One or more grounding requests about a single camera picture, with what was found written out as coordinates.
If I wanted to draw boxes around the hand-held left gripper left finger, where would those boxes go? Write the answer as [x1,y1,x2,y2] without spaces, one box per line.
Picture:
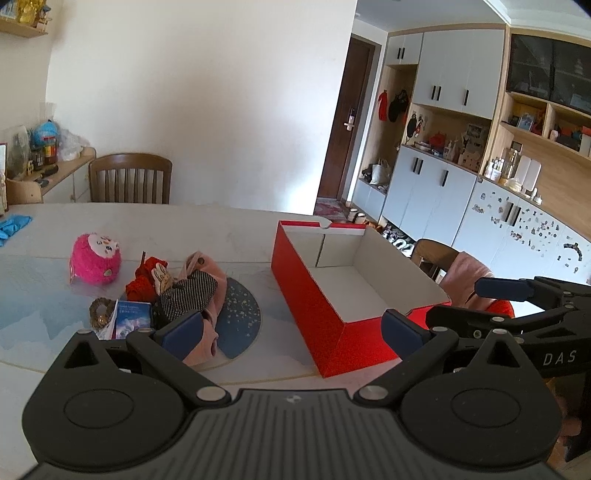
[60,310,232,409]

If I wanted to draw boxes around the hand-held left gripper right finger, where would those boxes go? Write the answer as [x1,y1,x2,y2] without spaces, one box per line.
[351,309,536,409]

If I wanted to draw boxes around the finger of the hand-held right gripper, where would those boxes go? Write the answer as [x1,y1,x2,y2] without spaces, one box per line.
[425,305,591,346]
[475,275,591,309]

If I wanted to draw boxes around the black dotted pouch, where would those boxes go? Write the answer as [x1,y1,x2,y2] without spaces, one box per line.
[154,270,219,330]

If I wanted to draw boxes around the blue tissue pack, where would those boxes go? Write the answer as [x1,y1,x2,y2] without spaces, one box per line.
[111,300,155,340]

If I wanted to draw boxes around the red scarf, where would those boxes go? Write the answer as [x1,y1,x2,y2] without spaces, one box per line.
[124,251,169,303]

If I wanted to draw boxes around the pink knit hat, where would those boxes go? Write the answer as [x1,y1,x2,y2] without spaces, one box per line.
[173,251,228,367]

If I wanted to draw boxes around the red cardboard box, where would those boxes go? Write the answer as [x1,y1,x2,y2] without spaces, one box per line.
[270,220,455,379]

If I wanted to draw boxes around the pink plush toy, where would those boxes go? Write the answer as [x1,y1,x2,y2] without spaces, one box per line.
[69,233,123,286]

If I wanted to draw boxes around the red cloth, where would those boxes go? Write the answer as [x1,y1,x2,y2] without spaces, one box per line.
[480,298,515,324]

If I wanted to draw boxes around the chair with pink cloth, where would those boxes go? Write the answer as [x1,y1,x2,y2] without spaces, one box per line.
[438,251,497,315]

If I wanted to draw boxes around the small white plush toy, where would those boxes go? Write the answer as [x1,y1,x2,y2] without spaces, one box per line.
[150,261,174,294]

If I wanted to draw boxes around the wooden chair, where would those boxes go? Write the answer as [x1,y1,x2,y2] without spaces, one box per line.
[88,153,173,205]
[410,239,462,282]

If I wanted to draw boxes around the black and white shoes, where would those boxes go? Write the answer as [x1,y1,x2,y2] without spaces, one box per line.
[382,224,416,257]

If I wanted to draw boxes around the white containers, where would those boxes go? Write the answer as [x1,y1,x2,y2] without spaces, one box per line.
[517,156,542,192]

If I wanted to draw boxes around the glass jar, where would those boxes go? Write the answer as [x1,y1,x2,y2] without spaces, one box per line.
[501,148,520,183]

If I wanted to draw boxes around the wooden desk organizer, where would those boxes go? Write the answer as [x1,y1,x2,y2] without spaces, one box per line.
[457,141,483,172]

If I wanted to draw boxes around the red patterned rug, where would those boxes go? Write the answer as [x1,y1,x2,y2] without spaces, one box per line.
[315,198,356,221]

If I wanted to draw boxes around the white tote bag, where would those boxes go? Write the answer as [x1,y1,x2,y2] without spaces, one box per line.
[369,158,392,188]

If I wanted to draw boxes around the white sideboard with wooden top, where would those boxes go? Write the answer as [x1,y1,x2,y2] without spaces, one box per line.
[4,148,98,205]

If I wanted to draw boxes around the brown door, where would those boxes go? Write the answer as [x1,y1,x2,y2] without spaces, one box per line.
[316,37,377,201]

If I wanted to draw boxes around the blue gloves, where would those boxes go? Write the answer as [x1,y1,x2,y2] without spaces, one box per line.
[0,215,34,247]

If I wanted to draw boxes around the white plastic bag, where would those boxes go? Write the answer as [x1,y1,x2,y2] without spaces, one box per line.
[58,129,90,162]

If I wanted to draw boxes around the yellow items on shelf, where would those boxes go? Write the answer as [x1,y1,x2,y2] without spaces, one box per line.
[0,0,51,26]

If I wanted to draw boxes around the bronze coin chain loop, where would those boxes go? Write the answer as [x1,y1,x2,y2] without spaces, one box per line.
[89,298,116,330]

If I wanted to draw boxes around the white and wood wall cabinet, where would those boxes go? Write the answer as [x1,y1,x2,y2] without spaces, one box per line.
[348,25,591,287]

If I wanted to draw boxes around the wooden wall shelf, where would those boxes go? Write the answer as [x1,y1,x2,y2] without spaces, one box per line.
[0,16,49,38]

